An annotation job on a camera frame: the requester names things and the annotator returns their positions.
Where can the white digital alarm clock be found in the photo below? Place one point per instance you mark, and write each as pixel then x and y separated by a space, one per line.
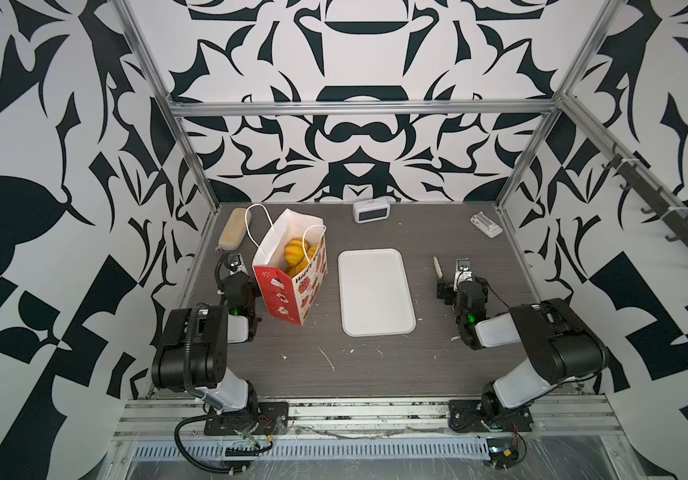
pixel 368 211

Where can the small white remote device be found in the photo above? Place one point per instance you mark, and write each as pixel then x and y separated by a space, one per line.
pixel 487 226

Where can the white plastic tray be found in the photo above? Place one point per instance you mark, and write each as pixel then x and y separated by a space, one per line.
pixel 375 298

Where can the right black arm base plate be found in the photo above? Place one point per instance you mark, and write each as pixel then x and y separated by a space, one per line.
pixel 487 415

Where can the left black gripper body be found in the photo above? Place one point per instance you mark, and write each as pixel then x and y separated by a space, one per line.
pixel 227 274

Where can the beige glasses case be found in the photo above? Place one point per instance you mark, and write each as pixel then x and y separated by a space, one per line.
pixel 234 230

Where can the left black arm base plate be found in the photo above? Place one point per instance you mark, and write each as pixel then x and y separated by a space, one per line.
pixel 260 418

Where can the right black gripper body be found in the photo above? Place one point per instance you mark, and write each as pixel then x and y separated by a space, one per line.
pixel 449 289

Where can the yellow fake braided bread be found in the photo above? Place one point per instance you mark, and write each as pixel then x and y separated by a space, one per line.
pixel 295 251

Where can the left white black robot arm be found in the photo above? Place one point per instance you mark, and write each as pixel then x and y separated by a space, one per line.
pixel 192 353

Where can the white perforated cable duct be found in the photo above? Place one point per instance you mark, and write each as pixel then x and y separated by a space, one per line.
pixel 335 449

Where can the grey wall hook rack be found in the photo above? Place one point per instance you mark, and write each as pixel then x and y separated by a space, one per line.
pixel 660 203

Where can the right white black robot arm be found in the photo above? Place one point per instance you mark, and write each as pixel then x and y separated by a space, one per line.
pixel 560 348

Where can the red white paper bag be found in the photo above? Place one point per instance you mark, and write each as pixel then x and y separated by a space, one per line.
pixel 286 298

